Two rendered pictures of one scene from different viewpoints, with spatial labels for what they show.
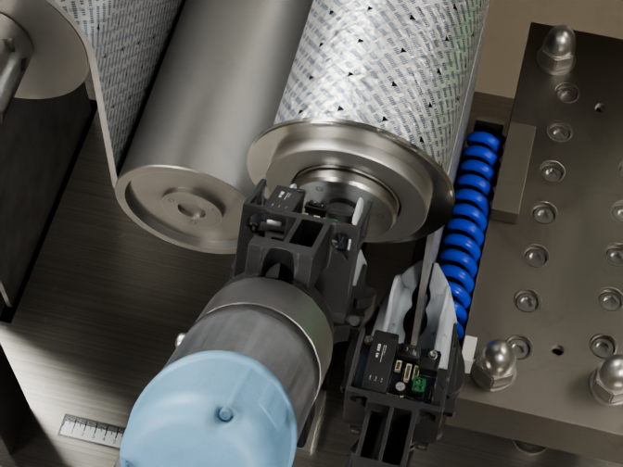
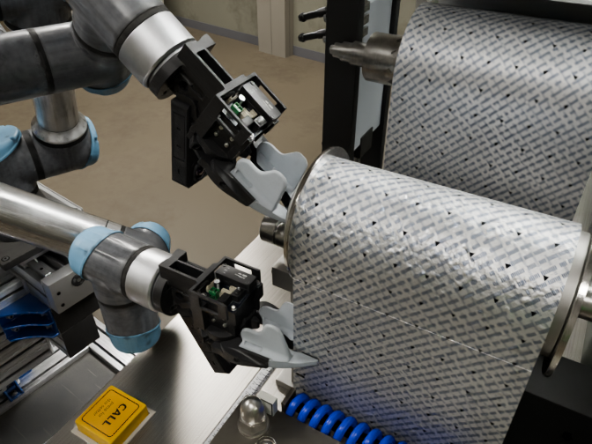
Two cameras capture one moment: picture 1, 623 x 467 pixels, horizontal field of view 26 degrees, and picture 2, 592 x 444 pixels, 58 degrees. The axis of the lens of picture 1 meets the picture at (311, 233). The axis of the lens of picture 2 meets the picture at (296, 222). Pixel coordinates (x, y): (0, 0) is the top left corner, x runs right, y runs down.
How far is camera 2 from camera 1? 90 cm
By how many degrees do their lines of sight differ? 66
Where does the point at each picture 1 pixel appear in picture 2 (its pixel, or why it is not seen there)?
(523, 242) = not seen: outside the picture
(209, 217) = not seen: hidden behind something
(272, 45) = not seen: hidden behind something
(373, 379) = (225, 269)
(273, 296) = (166, 24)
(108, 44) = (409, 99)
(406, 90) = (352, 193)
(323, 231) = (215, 75)
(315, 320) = (151, 44)
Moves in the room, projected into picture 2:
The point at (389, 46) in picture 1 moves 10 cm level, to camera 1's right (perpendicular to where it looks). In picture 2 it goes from (389, 188) to (372, 255)
